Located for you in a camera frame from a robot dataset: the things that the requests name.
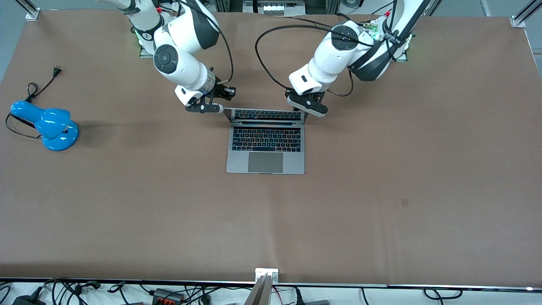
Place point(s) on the grey connector block orange levers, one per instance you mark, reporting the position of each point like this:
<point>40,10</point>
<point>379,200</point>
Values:
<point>167,295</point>

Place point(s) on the silver aluminium corner post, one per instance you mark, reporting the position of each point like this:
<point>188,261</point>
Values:
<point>30,15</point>
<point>523,17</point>

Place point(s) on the silver aluminium extrusion bar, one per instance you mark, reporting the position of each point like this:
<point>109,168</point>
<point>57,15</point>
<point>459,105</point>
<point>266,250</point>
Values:
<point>259,294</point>

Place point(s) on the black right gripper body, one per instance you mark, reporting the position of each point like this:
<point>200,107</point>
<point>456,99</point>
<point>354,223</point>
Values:
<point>220,90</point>

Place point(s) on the silver camera mount bracket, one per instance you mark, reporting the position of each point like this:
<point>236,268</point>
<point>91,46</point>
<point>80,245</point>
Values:
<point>260,271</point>

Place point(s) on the black power adapter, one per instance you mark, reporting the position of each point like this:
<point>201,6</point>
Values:
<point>25,300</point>

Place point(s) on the grey laptop computer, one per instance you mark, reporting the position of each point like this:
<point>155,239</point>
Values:
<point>265,163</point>

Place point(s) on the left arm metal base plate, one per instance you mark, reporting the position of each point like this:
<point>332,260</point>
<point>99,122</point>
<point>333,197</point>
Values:
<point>404,57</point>

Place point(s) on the white power strip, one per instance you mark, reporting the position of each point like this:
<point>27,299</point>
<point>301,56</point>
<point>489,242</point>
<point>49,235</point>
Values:
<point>273,8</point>

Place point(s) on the blue desk lamp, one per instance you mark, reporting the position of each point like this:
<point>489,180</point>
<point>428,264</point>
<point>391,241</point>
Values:
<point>55,127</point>

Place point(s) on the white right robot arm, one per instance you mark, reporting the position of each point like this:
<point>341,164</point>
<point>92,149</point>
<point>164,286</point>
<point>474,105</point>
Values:
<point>178,59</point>

